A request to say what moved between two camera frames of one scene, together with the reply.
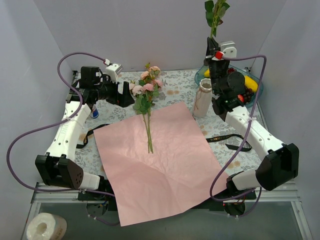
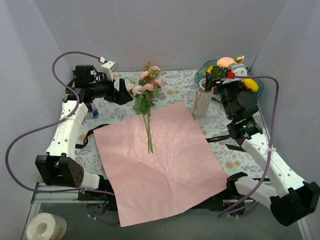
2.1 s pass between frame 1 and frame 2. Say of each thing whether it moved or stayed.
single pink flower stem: moved
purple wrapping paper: stayed
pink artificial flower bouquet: stayed
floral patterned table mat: stayed
